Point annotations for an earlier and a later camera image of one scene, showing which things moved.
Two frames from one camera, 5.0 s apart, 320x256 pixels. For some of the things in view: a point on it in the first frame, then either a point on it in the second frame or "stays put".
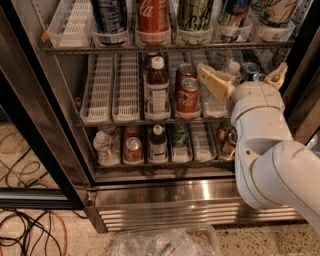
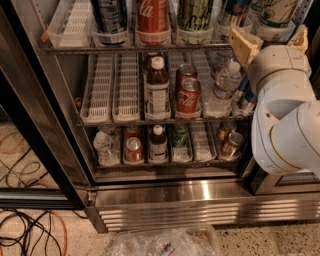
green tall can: (194, 20) stays put
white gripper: (256, 96) → (278, 61)
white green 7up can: (276, 13) stays put
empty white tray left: (98, 89) stays put
